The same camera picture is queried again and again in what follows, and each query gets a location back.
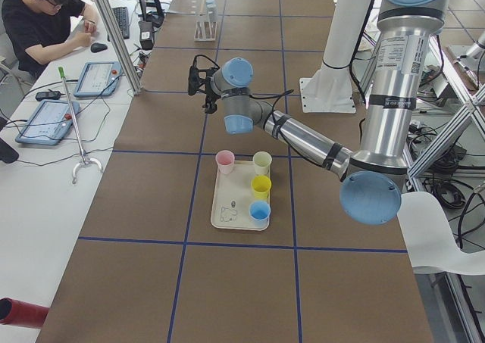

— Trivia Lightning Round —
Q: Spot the light blue cup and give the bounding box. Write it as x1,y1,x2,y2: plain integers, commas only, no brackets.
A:
205,0,217,20

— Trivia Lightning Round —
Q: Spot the red cylinder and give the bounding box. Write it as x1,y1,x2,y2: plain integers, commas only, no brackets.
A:
1,298,49,329

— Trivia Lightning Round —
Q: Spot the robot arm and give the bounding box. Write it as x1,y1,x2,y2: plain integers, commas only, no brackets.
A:
188,0,449,225

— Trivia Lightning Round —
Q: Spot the aluminium frame post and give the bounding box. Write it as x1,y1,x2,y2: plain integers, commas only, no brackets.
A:
94,0,142,95

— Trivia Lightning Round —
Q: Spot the cream plastic tray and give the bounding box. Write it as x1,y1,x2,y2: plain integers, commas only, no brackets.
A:
210,161,270,231

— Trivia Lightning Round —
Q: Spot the blue teach pendant near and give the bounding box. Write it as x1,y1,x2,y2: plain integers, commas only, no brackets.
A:
15,100,73,146

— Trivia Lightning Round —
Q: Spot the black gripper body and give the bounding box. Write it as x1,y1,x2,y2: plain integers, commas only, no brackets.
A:
203,69,217,103

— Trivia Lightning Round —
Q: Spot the seated person black shirt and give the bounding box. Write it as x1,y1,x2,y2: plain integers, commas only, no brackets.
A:
2,0,99,79

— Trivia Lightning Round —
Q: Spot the pink cup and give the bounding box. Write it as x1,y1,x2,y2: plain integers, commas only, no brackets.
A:
215,150,235,175

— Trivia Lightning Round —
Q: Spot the black keyboard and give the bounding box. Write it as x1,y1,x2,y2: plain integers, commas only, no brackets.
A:
112,7,130,39

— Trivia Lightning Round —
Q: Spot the blue teach pendant far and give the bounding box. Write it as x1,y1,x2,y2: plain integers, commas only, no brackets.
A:
74,61,122,98

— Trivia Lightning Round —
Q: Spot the white cream cup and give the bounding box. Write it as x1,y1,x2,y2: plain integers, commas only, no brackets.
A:
252,151,272,176

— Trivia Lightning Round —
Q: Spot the grey cup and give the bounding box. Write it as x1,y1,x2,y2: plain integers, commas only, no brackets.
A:
208,9,218,33

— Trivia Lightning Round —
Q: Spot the blue teach pendant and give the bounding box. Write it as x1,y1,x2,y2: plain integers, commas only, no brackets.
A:
15,100,73,146
74,61,122,98

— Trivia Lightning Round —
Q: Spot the silver reacher grabber tool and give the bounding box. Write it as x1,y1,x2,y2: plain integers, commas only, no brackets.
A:
58,67,103,184

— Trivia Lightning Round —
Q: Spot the white desk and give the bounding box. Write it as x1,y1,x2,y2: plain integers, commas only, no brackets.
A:
0,0,183,306

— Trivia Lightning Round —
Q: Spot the black handheld device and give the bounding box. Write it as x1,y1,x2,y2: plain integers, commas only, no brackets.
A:
35,91,61,101

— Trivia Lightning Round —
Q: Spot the yellow cup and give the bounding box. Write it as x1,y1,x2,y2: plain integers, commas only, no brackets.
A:
251,175,272,201

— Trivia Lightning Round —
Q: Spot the black computer mouse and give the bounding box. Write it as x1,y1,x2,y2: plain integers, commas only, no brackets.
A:
90,42,108,53

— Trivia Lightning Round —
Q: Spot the white chair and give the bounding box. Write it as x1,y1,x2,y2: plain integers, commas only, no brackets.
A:
397,192,484,276

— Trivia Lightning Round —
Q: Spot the black box with label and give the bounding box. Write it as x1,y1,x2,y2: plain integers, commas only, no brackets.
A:
138,20,155,50

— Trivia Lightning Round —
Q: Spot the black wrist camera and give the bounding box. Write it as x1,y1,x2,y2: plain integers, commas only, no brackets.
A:
187,66,200,96

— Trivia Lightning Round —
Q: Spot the white wire cup rack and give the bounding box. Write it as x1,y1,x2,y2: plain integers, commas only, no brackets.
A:
194,0,218,42

